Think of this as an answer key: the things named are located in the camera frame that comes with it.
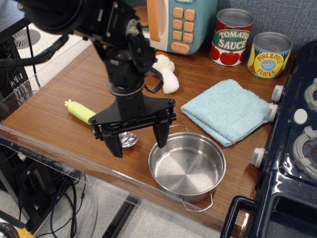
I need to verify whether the plush mushroom toy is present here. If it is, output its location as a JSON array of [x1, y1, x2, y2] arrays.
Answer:
[[152, 52, 179, 94]]

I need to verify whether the dark blue toy stove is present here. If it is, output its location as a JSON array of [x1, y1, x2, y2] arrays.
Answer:
[[221, 41, 317, 238]]

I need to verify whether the light blue folded cloth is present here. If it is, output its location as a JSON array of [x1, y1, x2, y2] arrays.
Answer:
[[181, 79, 270, 147]]

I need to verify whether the blue cable under table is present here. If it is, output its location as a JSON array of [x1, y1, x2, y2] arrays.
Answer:
[[50, 177, 77, 238]]

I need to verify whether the pineapple slices can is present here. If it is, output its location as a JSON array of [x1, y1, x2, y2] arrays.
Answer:
[[247, 32, 293, 79]]

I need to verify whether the black desk at left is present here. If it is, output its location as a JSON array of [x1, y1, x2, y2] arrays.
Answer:
[[0, 14, 31, 43]]

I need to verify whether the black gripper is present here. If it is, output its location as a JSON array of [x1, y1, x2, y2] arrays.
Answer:
[[89, 82, 176, 158]]

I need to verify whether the stainless steel pot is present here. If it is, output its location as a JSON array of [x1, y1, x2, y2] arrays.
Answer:
[[149, 126, 226, 213]]

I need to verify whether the tomato sauce can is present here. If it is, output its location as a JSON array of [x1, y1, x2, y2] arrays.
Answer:
[[210, 8, 255, 66]]

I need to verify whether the spoon with yellow-green handle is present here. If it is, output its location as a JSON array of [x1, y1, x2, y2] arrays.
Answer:
[[64, 99, 138, 148]]

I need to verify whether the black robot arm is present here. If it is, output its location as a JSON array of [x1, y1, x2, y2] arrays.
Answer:
[[17, 0, 176, 158]]

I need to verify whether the black cable under table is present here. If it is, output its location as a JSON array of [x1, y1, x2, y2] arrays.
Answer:
[[34, 173, 87, 238]]

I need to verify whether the toy microwave teal and cream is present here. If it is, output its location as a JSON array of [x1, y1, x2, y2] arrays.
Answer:
[[127, 0, 218, 55]]

